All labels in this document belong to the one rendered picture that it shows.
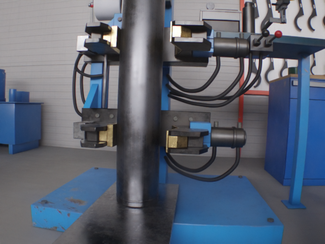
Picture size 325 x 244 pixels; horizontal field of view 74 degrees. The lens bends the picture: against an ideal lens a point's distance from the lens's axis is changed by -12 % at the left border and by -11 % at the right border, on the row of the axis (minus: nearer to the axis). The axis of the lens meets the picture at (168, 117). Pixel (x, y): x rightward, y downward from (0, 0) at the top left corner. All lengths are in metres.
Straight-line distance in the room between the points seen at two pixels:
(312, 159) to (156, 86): 1.57
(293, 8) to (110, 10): 2.44
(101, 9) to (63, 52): 1.57
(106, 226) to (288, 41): 1.31
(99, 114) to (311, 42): 1.29
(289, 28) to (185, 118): 2.50
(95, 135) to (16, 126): 2.12
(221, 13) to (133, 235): 1.19
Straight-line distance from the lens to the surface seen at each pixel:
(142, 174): 1.13
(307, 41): 1.54
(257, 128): 3.28
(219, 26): 1.42
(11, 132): 3.22
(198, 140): 1.08
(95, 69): 1.48
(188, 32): 1.09
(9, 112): 3.22
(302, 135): 1.68
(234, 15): 1.45
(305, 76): 1.69
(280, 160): 2.27
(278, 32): 1.16
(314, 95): 2.22
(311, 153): 2.25
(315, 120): 2.23
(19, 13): 4.38
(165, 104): 1.55
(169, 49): 1.37
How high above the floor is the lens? 0.63
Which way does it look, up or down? 3 degrees down
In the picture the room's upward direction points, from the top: 2 degrees clockwise
